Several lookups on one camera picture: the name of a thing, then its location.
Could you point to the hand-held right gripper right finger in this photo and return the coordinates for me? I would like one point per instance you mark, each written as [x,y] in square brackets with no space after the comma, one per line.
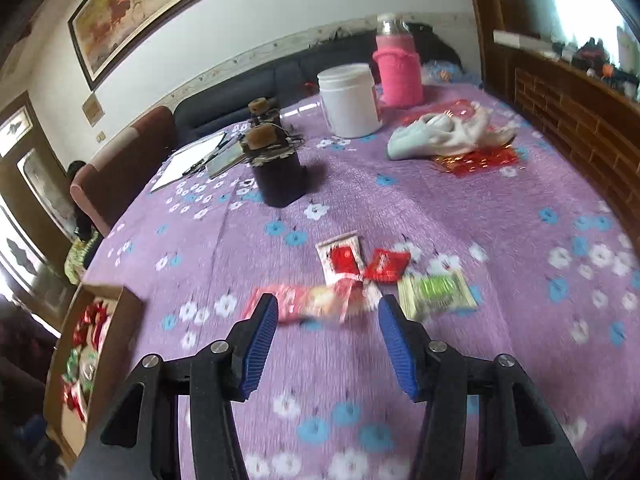
[400,350]

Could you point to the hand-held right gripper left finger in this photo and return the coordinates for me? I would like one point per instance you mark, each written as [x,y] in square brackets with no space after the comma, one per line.
[260,345]

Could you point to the small pink cartoon snack packet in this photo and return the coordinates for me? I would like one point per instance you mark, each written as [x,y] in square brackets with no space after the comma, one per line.
[310,302]

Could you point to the green and white candy packet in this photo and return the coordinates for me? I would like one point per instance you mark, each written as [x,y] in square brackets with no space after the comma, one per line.
[435,292]

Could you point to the small red candy packet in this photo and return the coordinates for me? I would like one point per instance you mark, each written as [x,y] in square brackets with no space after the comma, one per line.
[387,265]

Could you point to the small white red-label packet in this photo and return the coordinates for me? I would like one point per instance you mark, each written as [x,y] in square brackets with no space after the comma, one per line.
[340,260]

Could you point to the brown cardboard box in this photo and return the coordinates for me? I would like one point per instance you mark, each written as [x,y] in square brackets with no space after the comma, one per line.
[120,320]

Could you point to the heap of mixed snack packets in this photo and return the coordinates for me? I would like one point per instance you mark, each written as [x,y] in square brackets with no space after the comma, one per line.
[85,360]

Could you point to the purple floral tablecloth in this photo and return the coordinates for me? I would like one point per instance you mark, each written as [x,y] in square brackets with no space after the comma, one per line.
[400,210]

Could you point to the black jar with cork lid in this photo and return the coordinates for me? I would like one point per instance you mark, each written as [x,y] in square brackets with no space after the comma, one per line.
[277,180]
[260,107]

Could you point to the notebook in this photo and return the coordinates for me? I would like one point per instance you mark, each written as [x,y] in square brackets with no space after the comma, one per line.
[227,160]

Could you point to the black pen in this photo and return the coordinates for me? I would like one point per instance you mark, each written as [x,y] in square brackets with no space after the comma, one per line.
[202,162]

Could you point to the white paper sheets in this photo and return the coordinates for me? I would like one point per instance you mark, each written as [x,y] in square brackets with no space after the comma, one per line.
[185,165]

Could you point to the pale blue cloth glove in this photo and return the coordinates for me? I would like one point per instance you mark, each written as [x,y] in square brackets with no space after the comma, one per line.
[415,142]

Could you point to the red-brown chair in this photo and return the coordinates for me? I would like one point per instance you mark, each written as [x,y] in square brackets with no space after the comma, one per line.
[135,160]

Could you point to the white cloth glove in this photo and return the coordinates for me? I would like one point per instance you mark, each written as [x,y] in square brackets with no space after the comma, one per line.
[480,132]

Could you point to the dark blue sofa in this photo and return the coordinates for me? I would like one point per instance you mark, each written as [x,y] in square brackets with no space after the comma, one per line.
[220,105]

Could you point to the white plastic jar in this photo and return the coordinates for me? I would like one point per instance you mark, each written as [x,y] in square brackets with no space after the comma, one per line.
[350,105]

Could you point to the wooden door with glass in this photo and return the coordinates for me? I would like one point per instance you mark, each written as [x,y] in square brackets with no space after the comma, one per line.
[30,200]

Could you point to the pink knit-covered bottle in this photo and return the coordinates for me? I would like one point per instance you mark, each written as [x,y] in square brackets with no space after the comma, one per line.
[397,77]

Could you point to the blue patterned cloth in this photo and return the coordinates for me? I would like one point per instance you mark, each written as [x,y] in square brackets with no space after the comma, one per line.
[450,72]

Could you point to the wooden cabinet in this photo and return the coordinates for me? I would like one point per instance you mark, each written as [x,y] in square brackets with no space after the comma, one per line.
[560,110]

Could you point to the dark cloth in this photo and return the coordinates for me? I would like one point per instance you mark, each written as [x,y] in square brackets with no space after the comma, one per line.
[435,45]

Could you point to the white flat box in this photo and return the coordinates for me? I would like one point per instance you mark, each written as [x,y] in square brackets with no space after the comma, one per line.
[520,40]

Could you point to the red and black toy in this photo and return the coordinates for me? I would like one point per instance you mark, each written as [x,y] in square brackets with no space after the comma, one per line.
[592,52]

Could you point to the small wall plaque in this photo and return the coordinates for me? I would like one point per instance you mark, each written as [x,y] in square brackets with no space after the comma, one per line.
[93,109]

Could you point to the framed wall painting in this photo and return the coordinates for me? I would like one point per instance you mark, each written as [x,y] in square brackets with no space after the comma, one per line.
[150,5]

